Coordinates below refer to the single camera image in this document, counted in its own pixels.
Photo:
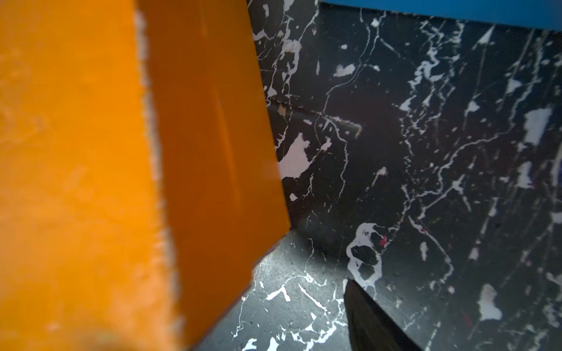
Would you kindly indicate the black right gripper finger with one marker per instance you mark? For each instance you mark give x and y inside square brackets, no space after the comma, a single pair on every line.
[369,327]

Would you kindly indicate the blue shoebox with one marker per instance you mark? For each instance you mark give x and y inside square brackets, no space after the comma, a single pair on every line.
[535,14]

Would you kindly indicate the orange shoebox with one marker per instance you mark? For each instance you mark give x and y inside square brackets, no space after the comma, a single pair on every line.
[139,181]

